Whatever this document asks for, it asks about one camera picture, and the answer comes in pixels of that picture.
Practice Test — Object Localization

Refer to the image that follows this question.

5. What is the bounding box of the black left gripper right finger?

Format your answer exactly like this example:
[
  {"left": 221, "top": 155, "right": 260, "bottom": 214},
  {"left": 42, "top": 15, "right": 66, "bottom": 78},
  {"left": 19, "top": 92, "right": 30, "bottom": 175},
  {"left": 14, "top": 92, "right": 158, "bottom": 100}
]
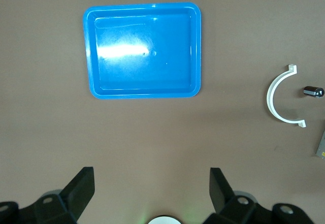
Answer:
[{"left": 203, "top": 167, "right": 314, "bottom": 224}]

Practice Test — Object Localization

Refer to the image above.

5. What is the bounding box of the large white pipe clamp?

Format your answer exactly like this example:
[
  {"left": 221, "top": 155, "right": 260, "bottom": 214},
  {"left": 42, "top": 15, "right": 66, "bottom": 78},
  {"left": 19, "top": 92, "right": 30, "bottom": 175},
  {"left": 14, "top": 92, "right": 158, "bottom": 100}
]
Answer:
[{"left": 266, "top": 63, "right": 307, "bottom": 128}]

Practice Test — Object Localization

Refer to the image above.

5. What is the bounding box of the black cylindrical capacitor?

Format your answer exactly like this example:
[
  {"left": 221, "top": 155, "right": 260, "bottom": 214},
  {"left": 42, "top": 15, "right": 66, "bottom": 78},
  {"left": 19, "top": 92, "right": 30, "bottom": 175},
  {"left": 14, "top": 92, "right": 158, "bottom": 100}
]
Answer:
[{"left": 303, "top": 85, "right": 325, "bottom": 98}]

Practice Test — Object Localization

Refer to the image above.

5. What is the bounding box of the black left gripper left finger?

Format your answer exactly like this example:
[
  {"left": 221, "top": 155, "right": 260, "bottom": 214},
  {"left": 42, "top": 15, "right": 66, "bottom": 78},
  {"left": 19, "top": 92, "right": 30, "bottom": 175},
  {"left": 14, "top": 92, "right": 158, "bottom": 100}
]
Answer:
[{"left": 0, "top": 166, "right": 95, "bottom": 224}]

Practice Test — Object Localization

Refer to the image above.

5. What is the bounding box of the blue plastic tray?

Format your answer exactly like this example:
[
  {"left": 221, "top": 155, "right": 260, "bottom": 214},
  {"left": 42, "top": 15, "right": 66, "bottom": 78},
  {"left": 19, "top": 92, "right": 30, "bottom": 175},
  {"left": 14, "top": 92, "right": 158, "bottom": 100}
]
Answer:
[{"left": 83, "top": 2, "right": 203, "bottom": 100}]

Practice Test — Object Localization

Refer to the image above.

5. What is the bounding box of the metal mesh power supply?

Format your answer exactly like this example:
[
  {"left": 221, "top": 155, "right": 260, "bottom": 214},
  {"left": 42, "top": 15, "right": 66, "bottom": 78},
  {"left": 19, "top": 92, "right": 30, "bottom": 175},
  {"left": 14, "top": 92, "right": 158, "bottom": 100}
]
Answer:
[{"left": 314, "top": 129, "right": 325, "bottom": 160}]

